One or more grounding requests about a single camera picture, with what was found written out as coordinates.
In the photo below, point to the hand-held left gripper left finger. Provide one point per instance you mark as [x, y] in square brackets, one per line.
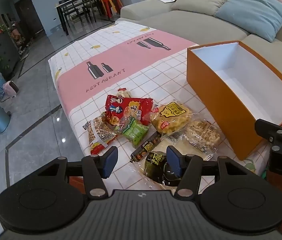
[111, 161]

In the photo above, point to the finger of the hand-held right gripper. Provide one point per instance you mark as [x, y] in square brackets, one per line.
[268, 127]

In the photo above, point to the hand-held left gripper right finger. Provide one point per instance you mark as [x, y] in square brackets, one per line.
[174, 161]

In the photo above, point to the green raisin packet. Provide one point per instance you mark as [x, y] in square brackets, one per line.
[134, 131]

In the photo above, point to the orange cardboard box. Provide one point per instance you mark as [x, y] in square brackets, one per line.
[213, 85]

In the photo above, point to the white snack packet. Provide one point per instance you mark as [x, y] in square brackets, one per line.
[180, 145]

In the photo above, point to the black yellow snack packet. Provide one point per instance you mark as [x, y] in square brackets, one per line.
[156, 165]

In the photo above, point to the red striped peanut packet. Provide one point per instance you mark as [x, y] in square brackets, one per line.
[98, 132]

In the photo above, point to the dark sausage stick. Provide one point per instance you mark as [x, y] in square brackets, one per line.
[143, 150]

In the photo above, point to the clear nut packet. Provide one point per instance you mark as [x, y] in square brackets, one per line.
[203, 132]

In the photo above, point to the red snack packet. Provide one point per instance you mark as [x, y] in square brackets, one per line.
[131, 105]

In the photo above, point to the small beige snack packet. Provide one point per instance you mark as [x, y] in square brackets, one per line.
[123, 93]

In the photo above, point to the blue cushion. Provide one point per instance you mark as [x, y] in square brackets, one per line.
[253, 12]

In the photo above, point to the pink checked tablecloth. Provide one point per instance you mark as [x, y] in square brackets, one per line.
[131, 55]

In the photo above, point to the pink heater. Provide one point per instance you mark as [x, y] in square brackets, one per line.
[11, 88]

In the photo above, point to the beige sofa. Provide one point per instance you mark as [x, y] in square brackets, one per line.
[180, 30]

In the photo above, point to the dark cabinet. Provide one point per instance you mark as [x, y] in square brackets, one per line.
[6, 52]

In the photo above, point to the red stool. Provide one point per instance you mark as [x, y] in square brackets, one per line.
[111, 3]

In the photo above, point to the black dining table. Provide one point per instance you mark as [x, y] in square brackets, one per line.
[78, 3]

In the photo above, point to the dark wooden door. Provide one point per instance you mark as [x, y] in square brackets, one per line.
[28, 15]

